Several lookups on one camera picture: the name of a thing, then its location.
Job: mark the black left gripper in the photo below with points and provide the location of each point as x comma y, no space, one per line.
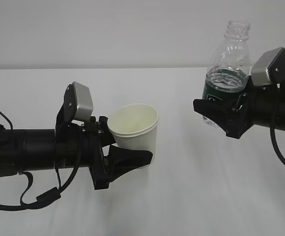
82,145

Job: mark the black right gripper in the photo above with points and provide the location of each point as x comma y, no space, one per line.
256,106

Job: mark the white paper cup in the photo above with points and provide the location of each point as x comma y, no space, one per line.
134,127

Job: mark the clear water bottle green label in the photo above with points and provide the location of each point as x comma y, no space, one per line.
228,70

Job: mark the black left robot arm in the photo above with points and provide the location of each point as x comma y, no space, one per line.
29,150

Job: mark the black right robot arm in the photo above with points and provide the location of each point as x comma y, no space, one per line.
281,112

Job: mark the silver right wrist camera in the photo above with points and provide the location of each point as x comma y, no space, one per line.
270,68

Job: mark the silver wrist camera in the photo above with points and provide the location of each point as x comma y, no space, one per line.
77,104
270,68

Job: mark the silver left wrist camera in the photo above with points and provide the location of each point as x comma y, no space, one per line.
77,104

